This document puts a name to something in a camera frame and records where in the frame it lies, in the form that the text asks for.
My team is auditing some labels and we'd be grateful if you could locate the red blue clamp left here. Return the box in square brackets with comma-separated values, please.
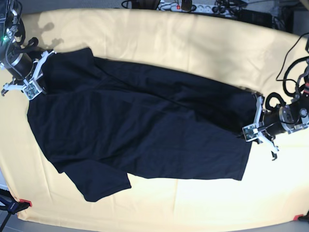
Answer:
[0, 189, 32, 232]

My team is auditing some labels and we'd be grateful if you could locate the red clamp right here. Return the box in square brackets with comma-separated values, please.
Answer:
[293, 211, 309, 223]

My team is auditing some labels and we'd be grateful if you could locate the yellow table cloth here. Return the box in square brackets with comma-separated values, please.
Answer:
[0, 9, 309, 232]

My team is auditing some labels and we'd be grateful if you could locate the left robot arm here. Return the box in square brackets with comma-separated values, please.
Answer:
[242, 70, 309, 160]

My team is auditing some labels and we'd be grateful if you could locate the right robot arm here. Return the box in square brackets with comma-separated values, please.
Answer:
[0, 0, 56, 100]

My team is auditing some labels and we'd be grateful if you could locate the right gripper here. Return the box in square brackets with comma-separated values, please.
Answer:
[1, 50, 56, 97]

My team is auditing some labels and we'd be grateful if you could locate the black box on floor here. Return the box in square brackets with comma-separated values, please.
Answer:
[237, 9, 272, 28]

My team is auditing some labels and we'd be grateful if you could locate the dark navy T-shirt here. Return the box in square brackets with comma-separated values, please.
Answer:
[27, 48, 256, 202]

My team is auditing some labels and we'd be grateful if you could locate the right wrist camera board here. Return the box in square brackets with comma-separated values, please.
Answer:
[22, 80, 42, 101]

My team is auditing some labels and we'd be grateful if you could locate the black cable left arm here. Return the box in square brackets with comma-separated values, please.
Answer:
[265, 33, 309, 109]

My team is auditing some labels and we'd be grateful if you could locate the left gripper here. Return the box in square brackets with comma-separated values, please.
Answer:
[253, 93, 286, 161]

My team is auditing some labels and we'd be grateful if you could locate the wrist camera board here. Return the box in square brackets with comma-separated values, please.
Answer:
[242, 124, 259, 142]
[22, 80, 42, 101]

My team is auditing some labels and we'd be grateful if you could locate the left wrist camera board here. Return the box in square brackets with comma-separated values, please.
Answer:
[242, 124, 259, 142]

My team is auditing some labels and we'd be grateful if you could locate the white power strip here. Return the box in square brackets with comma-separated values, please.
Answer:
[157, 0, 232, 17]

